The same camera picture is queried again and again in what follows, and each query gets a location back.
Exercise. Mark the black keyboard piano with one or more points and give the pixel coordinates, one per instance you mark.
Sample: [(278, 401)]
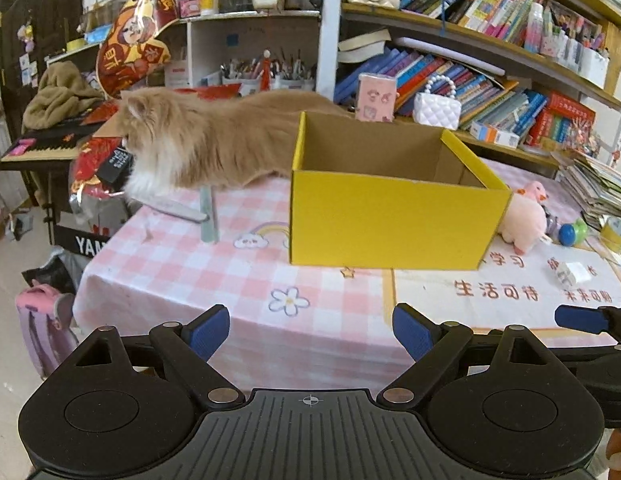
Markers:
[(45, 145)]

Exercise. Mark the pens in white cups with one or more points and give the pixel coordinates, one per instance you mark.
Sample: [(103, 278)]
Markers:
[(270, 75)]

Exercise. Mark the stack of thin booklets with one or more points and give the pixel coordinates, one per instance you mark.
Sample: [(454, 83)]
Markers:
[(595, 185)]

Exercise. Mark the pink pig plush toy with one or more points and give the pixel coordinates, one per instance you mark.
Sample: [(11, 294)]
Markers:
[(523, 225)]

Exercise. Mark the yellow cardboard box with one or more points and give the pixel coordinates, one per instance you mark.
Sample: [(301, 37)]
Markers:
[(380, 220)]

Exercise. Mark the yellow tape roll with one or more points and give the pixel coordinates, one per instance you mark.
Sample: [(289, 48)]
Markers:
[(616, 236)]

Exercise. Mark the white quilted handbag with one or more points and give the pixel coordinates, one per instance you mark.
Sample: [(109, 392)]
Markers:
[(437, 107)]

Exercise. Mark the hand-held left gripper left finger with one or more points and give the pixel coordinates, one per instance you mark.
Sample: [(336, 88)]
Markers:
[(211, 329)]

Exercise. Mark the brown fleece cloth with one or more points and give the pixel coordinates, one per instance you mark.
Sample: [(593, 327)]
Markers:
[(60, 95)]

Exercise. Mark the orange fluffy cat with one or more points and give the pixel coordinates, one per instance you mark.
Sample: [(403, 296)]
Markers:
[(215, 135)]

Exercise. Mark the small white box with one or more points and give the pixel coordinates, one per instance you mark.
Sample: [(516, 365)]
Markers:
[(570, 273)]

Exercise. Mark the pink sticker-covered cylinder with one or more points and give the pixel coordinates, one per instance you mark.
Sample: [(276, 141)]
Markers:
[(375, 99)]

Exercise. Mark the red foil gift bag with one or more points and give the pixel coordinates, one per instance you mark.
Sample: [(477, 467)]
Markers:
[(135, 35)]

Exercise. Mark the white pen holder box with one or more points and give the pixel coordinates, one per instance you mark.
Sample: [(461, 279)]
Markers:
[(588, 62)]

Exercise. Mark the grey nail file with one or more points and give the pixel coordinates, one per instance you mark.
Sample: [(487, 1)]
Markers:
[(175, 207)]

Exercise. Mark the row of slim colourful books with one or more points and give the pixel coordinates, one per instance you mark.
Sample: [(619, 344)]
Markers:
[(485, 0)]

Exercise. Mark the open thick book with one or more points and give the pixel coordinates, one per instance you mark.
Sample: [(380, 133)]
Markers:
[(363, 44)]

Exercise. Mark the green and blue frog toy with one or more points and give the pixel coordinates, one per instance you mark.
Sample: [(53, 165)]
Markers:
[(570, 234)]

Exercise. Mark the pink printed desk mat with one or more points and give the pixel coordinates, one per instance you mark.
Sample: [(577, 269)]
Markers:
[(465, 310)]

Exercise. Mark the red printed paper bag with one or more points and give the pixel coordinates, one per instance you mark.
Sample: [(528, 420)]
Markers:
[(90, 170)]

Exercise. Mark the orange and blue carton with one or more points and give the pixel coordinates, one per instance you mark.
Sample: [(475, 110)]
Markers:
[(495, 134)]

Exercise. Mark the long white case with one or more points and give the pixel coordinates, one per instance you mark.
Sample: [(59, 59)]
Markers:
[(440, 52)]

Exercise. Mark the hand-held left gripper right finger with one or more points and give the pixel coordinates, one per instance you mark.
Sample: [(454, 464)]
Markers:
[(413, 332)]

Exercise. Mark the wooden bookshelf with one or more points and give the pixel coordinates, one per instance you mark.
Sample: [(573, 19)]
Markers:
[(490, 35)]

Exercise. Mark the colourful hair clip stand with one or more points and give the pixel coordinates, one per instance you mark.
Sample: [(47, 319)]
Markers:
[(598, 145)]

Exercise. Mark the white cubby shelf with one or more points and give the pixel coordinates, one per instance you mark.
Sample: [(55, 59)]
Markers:
[(205, 40)]

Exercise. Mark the pink duck plush toy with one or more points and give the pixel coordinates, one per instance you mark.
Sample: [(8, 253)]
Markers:
[(533, 191)]

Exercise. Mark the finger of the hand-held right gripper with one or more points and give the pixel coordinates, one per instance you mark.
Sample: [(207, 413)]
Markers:
[(580, 355), (580, 318)]

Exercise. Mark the pink packet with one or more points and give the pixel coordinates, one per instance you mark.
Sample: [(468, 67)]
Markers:
[(190, 0)]

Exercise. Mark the person's right hand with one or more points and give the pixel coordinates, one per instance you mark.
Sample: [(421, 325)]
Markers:
[(619, 452)]

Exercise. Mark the pink checkered tablecloth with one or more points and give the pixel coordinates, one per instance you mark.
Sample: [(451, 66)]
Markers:
[(190, 270)]

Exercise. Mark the small black box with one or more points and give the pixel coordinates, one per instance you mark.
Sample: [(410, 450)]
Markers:
[(115, 165)]

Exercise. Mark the teal ruler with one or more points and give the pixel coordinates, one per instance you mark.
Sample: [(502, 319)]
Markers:
[(209, 215)]

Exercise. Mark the pink backpack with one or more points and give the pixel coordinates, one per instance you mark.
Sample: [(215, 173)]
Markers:
[(40, 330)]

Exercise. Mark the black keyboard case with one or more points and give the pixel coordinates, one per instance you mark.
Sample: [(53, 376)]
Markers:
[(80, 242)]

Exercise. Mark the red boxed book set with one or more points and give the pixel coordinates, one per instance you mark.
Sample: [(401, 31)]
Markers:
[(560, 120)]

